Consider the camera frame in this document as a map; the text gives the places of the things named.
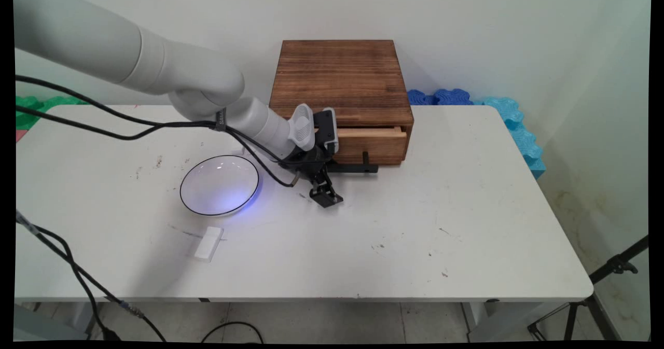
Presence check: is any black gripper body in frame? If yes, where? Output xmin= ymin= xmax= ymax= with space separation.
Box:
xmin=282 ymin=148 xmax=336 ymax=184

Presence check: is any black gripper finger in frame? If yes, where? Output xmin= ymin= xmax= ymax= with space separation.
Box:
xmin=310 ymin=182 xmax=336 ymax=208
xmin=317 ymin=168 xmax=344 ymax=205

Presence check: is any black drawer handle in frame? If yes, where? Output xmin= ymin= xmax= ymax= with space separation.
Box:
xmin=328 ymin=151 xmax=379 ymax=174

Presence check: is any light wooden drawer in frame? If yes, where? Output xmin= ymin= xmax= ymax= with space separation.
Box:
xmin=314 ymin=125 xmax=408 ymax=166

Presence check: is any dark wooden drawer cabinet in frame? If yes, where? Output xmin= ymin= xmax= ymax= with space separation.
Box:
xmin=268 ymin=39 xmax=415 ymax=166

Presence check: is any white bowl with black rim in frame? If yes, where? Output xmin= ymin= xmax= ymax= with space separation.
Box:
xmin=179 ymin=155 xmax=260 ymax=218

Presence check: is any white rectangular block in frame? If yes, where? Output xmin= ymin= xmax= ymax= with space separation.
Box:
xmin=195 ymin=227 xmax=225 ymax=262

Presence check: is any dark blue foam mat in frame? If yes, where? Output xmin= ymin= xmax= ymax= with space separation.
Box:
xmin=407 ymin=89 xmax=474 ymax=106

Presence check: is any light blue foam mat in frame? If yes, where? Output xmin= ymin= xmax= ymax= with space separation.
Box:
xmin=472 ymin=97 xmax=547 ymax=180

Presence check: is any white table leg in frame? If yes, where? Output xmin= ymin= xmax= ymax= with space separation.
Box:
xmin=461 ymin=301 xmax=545 ymax=342
xmin=70 ymin=302 xmax=106 ymax=339

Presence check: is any black tripod stand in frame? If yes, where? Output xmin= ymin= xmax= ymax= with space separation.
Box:
xmin=527 ymin=235 xmax=649 ymax=342

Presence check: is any green foam mat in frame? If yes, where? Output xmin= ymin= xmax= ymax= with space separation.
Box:
xmin=16 ymin=95 xmax=89 ymax=131

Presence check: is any black and white wrist camera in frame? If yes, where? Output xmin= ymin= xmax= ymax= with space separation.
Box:
xmin=313 ymin=107 xmax=339 ymax=153

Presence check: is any black floor cable loop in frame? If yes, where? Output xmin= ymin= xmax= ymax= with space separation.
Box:
xmin=201 ymin=322 xmax=265 ymax=344

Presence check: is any black cable with metal connector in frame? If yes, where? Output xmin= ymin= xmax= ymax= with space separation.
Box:
xmin=16 ymin=210 xmax=168 ymax=342

